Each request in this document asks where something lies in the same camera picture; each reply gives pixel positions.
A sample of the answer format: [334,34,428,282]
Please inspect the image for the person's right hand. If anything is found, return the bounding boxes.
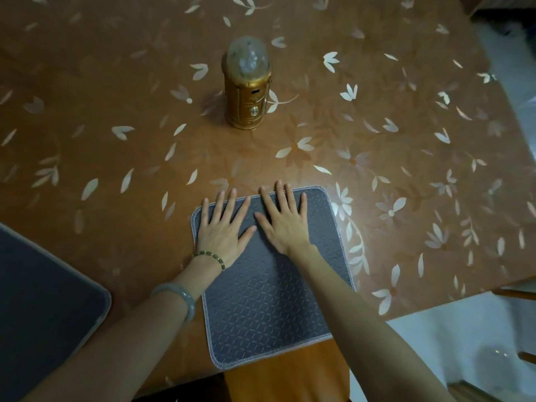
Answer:
[254,180,319,258]

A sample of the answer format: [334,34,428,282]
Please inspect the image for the person's left hand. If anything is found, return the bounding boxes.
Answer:
[194,188,257,269]

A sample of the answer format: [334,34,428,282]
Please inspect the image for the grey stitched placemat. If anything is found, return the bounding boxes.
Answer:
[0,223,113,402]
[190,186,357,370]

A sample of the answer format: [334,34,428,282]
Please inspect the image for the orange wooden chair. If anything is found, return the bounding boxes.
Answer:
[224,338,352,402]
[491,285,536,366]

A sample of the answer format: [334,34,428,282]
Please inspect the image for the person's right forearm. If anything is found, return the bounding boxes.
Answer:
[293,245,455,402]

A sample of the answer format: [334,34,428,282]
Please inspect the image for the person's left forearm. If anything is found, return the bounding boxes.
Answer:
[18,257,225,402]

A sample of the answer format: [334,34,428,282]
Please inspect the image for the wooden dining table, floral cover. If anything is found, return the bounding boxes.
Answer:
[0,0,536,400]

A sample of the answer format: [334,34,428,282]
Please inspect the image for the pale green jade bangle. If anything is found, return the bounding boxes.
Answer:
[151,283,197,324]

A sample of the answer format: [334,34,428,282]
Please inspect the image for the gold lantern with clear dome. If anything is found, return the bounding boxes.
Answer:
[222,35,273,131]

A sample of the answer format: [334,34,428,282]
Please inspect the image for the dark beaded bracelet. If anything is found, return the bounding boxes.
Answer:
[192,250,227,272]

